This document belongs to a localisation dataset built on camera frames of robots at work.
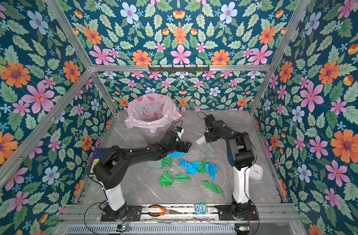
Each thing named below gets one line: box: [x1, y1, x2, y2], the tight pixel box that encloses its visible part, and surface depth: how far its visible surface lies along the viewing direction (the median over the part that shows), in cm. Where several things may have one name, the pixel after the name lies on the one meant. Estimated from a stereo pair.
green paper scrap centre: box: [197, 156, 207, 174], surface depth 90 cm
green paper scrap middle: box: [173, 172, 191, 183], surface depth 87 cm
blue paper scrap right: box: [204, 162, 219, 181], surface depth 88 cm
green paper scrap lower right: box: [201, 180, 223, 195], surface depth 83 cm
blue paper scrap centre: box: [179, 159, 200, 175], surface depth 90 cm
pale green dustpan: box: [146, 158, 163, 170], surface depth 91 cm
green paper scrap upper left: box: [160, 156, 173, 170], surface depth 92 cm
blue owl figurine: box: [194, 202, 208, 215], surface depth 76 cm
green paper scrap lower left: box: [157, 170, 175, 188], surface depth 86 cm
